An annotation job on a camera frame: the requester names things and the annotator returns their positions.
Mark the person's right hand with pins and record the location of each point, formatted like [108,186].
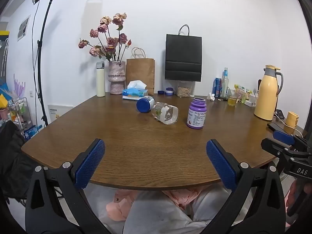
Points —
[295,193]

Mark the purple bottle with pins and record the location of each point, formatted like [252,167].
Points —
[196,117]

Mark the loose blue lid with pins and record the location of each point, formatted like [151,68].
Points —
[160,92]

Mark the clear glass cup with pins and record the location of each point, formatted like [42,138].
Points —
[165,113]

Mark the white charger block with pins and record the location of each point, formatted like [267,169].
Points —
[251,101]

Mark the yellow mug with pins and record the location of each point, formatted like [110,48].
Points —
[291,119]

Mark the clear plastic water bottle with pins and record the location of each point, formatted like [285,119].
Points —
[224,85]

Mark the black paper bag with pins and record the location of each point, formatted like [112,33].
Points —
[183,53]

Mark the black jacket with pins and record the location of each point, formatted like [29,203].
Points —
[14,163]

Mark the white cardboard box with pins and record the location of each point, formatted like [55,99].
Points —
[59,113]

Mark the brown paper bag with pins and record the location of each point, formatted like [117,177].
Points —
[141,74]

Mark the dried pink roses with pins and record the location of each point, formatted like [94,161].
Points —
[112,42]

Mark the crumpled white paper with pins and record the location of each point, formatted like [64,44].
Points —
[211,97]

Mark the blue drink can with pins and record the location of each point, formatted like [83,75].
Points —
[216,87]

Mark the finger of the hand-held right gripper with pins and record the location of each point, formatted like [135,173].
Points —
[275,147]
[284,137]

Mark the pink ceramic vase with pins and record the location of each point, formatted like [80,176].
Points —
[117,78]

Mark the white thermos bottle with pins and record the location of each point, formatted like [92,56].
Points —
[100,82]

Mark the blue tissue box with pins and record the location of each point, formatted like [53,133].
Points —
[134,93]

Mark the black adapter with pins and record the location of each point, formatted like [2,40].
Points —
[280,114]

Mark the wall picture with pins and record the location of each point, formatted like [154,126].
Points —
[24,28]

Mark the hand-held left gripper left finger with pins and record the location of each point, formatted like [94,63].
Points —
[89,167]

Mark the blue lid jar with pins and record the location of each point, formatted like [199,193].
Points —
[144,105]

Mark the yellow thermos jug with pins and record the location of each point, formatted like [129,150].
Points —
[267,97]

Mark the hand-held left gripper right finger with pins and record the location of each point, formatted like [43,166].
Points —
[221,167]

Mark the black light stand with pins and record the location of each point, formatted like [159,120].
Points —
[39,44]

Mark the black phone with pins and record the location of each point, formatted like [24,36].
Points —
[275,126]

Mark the snack packets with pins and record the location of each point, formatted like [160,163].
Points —
[242,91]

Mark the person's white pants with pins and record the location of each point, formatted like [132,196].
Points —
[158,219]

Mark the clear snack container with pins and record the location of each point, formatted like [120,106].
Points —
[184,90]

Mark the small white blue jar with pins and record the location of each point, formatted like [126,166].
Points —
[169,91]

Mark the glass of yellow liquid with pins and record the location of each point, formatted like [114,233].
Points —
[232,100]

